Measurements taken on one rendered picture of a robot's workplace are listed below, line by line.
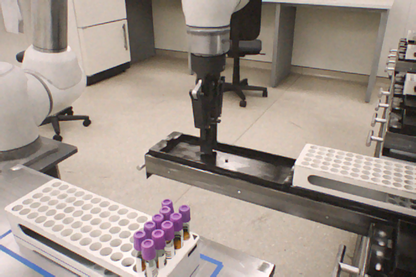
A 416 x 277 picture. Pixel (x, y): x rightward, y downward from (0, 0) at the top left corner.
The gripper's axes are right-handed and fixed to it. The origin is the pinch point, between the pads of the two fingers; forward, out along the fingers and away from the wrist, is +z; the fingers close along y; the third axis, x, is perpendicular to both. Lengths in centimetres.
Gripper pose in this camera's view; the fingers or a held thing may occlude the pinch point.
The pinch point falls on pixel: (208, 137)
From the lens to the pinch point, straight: 84.5
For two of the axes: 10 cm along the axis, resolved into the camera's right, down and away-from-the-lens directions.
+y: 4.5, -4.0, 7.9
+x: -8.9, -2.1, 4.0
